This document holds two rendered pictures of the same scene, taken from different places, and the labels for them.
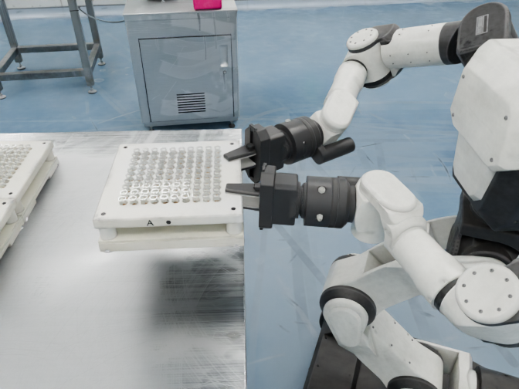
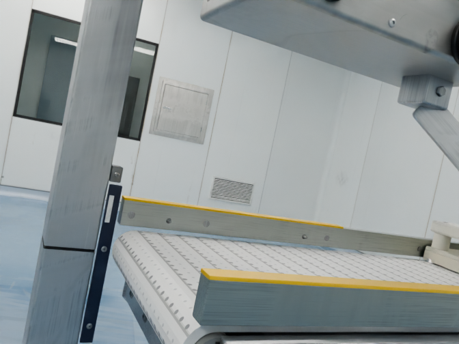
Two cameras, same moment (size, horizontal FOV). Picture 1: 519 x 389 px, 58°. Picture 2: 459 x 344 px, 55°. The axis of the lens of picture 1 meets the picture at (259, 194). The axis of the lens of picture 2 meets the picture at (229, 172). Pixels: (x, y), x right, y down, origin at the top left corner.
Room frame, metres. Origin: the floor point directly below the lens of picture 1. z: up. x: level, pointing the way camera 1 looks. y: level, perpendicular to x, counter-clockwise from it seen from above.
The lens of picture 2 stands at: (0.45, -1.23, 0.98)
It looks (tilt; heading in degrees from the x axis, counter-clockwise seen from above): 3 degrees down; 348
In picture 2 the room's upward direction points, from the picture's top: 12 degrees clockwise
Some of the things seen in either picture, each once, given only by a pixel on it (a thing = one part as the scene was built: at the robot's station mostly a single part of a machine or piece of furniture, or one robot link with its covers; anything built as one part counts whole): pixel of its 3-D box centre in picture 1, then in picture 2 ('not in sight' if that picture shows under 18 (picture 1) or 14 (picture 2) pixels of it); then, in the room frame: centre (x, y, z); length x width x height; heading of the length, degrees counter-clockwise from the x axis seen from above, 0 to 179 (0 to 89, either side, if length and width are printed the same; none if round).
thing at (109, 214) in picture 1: (174, 179); not in sight; (0.71, 0.16, 1.00); 0.25 x 0.24 x 0.02; 3
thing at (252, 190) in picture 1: (243, 187); not in sight; (0.66, 0.03, 1.02); 0.06 x 0.03 x 0.02; 85
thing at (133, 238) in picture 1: (178, 200); not in sight; (0.71, 0.16, 0.95); 0.24 x 0.24 x 0.02; 3
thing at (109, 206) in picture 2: not in sight; (100, 264); (1.00, -1.21, 0.81); 0.02 x 0.01 x 0.20; 104
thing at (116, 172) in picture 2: not in sight; (115, 173); (1.01, -1.21, 0.92); 0.02 x 0.01 x 0.02; 14
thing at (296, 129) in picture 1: (275, 146); not in sight; (0.83, -0.03, 1.00); 0.12 x 0.10 x 0.13; 125
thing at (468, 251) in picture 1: (487, 252); not in sight; (0.75, -0.50, 0.78); 0.14 x 0.13 x 0.12; 160
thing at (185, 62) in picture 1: (186, 60); not in sight; (2.94, 0.47, 0.38); 0.63 x 0.57 x 0.76; 98
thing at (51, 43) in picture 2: not in sight; (89, 78); (5.68, -0.55, 1.43); 1.38 x 0.01 x 1.16; 98
